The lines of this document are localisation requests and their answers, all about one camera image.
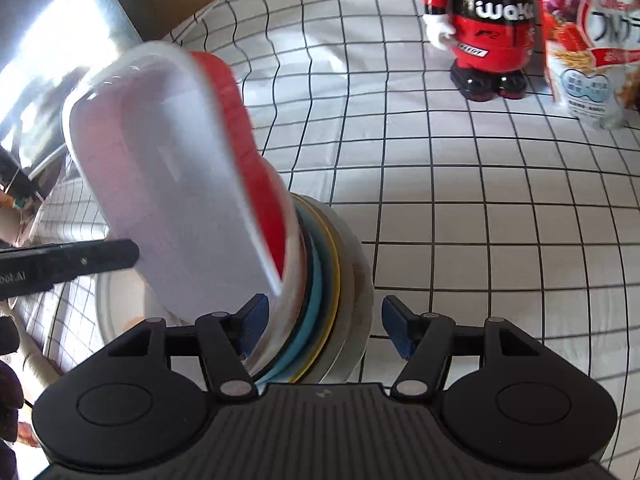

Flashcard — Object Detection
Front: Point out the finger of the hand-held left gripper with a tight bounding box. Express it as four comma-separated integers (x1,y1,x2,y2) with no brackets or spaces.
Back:
0,238,140,300

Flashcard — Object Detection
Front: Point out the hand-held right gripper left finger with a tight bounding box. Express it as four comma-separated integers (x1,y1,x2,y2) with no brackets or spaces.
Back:
107,294,269,401

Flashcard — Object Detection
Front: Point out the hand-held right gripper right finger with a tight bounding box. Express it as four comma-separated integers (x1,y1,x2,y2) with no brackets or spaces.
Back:
381,296,544,400

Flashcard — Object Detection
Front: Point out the white floral bowl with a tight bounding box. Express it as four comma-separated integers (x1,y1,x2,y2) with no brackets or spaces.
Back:
95,195,308,376

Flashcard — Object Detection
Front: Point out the white bowl with yellow rim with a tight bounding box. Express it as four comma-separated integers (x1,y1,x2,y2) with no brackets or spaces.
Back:
290,199,346,386

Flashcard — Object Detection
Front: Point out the blue bowl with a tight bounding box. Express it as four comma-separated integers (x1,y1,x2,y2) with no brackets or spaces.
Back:
260,200,326,383

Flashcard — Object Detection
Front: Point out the pink plastic tray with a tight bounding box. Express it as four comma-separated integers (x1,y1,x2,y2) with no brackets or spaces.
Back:
61,41,288,326

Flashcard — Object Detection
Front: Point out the black checked white tablecloth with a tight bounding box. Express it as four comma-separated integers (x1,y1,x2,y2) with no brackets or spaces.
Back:
20,0,640,381

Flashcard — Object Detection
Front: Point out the dark monitor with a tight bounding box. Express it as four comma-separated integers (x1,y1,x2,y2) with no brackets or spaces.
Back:
0,0,146,181

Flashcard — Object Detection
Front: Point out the panda robot toy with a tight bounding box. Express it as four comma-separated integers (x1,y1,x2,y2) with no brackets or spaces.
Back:
422,0,541,101

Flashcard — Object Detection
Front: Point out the red cereal bag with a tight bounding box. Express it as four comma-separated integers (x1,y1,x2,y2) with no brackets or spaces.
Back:
535,0,640,131

